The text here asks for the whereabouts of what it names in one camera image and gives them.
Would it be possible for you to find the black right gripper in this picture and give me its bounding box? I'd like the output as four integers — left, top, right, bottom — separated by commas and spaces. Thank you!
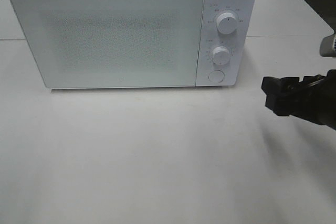
261, 34, 336, 129

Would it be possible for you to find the white timer knob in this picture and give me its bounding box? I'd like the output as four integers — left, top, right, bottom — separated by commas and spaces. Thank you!
211, 46, 231, 66

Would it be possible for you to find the round white door release button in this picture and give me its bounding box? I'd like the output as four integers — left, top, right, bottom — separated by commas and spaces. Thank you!
208, 70, 225, 83

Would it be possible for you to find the white microwave door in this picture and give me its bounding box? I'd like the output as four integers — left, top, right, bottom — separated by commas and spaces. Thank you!
10, 0, 203, 89

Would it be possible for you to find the white upper microwave knob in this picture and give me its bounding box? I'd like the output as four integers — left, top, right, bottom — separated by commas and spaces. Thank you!
215, 10, 238, 35

